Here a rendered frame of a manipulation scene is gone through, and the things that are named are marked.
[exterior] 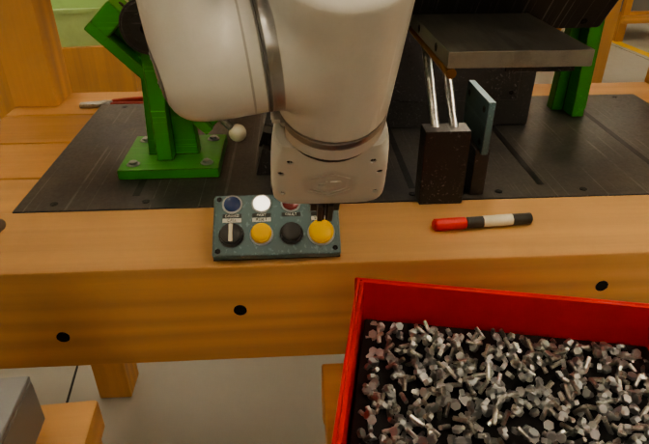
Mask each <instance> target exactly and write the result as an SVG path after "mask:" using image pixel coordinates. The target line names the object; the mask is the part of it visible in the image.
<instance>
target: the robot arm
mask: <svg viewBox="0 0 649 444"><path fill-rule="evenodd" d="M414 2H415V0H136V4H137V8H138V12H139V15H140V19H141V23H142V27H143V31H144V34H145V38H146V42H147V46H148V48H149V56H150V60H151V61H152V63H153V66H154V70H155V75H156V78H157V84H158V86H159V88H160V89H161V91H162V94H163V97H164V98H165V99H166V101H167V103H168V104H169V106H170V107H171V108H172V109H173V111H174V112H175V113H177V114H178V115H179V116H180V117H182V118H184V119H186V120H190V121H193V122H216V121H222V120H229V119H234V118H240V117H246V116H251V115H256V114H262V113H267V112H270V119H271V122H272V123H273V129H272V134H271V146H270V172H271V175H270V188H271V189H272V192H273V196H274V198H275V199H276V200H278V201H280V202H282V203H286V204H309V205H310V211H317V221H322V220H324V218H325V220H327V221H332V216H333V211H334V210H339V206H340V204H343V203H357V202H368V201H372V200H375V199H377V198H378V197H379V196H380V195H381V193H382V191H383V188H384V183H385V176H386V169H387V160H388V150H389V135H388V127H387V123H386V117H387V113H388V109H389V105H390V101H391V97H392V93H393V89H394V85H395V81H396V77H397V73H398V69H399V66H400V62H401V58H402V53H403V49H404V45H405V41H406V37H407V33H408V29H409V23H410V19H411V15H412V10H413V6H414Z"/></svg>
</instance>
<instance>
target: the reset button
mask: <svg viewBox="0 0 649 444"><path fill-rule="evenodd" d="M251 237H252V239H253V240H254V241H255V242H257V243H266V242H268V241H269V240H270V238H271V228H270V226H269V225H268V224H265V223H258V224H256V225H254V226H253V228H252V229H251Z"/></svg>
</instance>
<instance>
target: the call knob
mask: <svg viewBox="0 0 649 444"><path fill-rule="evenodd" d="M219 235H220V238H221V240H222V242H223V243H225V244H227V245H235V244H237V243H239V242H240V240H241V238H242V230H241V228H240V226H239V225H237V224H235V223H228V224H226V225H224V226H223V227H222V228H221V230H220V232H219Z"/></svg>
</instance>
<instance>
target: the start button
mask: <svg viewBox="0 0 649 444"><path fill-rule="evenodd" d="M333 233H334V230H333V226H332V224H331V223H330V222H329V221H327V220H325V219H324V220H322V221H317V220H315V221H314V222H313V223H312V224H311V225H310V227H309V235H310V237H311V239H312V240H313V241H315V242H317V243H327V242H329V241H330V240H331V239H332V237H333Z"/></svg>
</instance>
